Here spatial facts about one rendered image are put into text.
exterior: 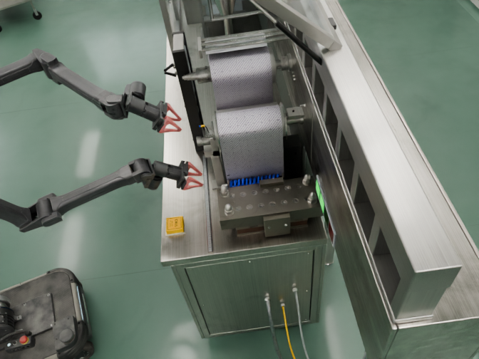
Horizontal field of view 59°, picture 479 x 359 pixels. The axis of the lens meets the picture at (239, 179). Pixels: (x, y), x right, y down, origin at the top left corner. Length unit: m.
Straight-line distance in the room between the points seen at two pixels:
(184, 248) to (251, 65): 0.76
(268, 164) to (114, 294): 1.47
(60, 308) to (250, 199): 1.35
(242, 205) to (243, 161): 0.17
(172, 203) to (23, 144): 2.39
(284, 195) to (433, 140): 2.03
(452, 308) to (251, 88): 1.10
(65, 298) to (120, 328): 0.36
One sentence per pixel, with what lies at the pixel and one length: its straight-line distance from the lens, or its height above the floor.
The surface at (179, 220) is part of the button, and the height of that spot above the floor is 0.92.
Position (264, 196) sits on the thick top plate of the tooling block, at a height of 1.03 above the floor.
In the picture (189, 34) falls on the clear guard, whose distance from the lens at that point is 2.50.
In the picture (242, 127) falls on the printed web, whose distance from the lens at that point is 1.55.
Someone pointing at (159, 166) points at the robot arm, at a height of 1.18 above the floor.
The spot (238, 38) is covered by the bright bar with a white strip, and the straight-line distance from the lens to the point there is 1.72.
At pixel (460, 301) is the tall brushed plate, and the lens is 1.03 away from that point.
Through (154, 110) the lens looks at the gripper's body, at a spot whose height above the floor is 1.40.
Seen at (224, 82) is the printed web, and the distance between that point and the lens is 1.70.
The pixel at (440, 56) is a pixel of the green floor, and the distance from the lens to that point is 4.43.
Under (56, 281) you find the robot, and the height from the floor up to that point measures 0.24.
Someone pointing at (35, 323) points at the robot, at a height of 0.26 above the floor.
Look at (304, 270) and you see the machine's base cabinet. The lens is 1.88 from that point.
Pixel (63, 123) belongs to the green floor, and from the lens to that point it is 4.10.
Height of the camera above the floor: 2.31
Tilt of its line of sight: 48 degrees down
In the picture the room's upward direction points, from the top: 8 degrees counter-clockwise
